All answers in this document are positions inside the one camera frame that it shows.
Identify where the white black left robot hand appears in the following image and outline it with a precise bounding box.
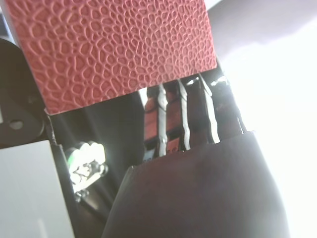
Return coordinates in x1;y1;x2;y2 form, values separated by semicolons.
0;37;291;238

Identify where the red foam block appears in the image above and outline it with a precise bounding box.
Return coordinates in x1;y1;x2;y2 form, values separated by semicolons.
4;0;218;117

